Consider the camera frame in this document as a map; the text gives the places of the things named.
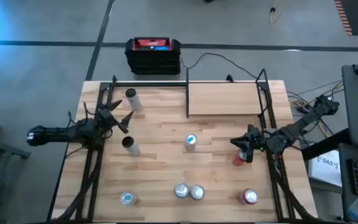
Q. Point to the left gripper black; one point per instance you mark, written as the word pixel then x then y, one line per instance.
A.
pixel 107 116

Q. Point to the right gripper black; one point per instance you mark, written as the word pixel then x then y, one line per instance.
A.
pixel 254 137

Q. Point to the red soda can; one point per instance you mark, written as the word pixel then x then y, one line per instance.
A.
pixel 238 160
pixel 249 196

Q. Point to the tall white can black top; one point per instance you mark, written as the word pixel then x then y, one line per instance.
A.
pixel 132 149
pixel 134 101

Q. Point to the teal white slim can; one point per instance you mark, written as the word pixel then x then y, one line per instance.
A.
pixel 190 143

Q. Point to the silver Diet Coke can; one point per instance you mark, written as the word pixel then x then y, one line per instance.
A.
pixel 181 190
pixel 197 192

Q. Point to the silver slim can blue tab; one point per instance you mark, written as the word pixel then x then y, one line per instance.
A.
pixel 128 198

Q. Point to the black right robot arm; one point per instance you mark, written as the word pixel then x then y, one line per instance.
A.
pixel 294 127

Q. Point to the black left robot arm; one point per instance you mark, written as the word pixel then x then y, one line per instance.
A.
pixel 57 134

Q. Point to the wooden shelf board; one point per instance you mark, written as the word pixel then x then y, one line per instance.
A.
pixel 224 99

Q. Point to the red black power station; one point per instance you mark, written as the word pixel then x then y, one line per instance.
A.
pixel 153 62

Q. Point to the black power strip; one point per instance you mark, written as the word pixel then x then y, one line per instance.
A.
pixel 304 109

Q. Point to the black desk leg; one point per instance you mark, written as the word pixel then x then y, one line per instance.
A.
pixel 325 144

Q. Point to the white printed paper sheet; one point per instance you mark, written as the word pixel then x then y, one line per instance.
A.
pixel 325 169

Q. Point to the dark grey desk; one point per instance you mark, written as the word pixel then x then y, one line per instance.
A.
pixel 357 152

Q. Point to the black metal shelf post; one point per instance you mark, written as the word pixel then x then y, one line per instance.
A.
pixel 187 93

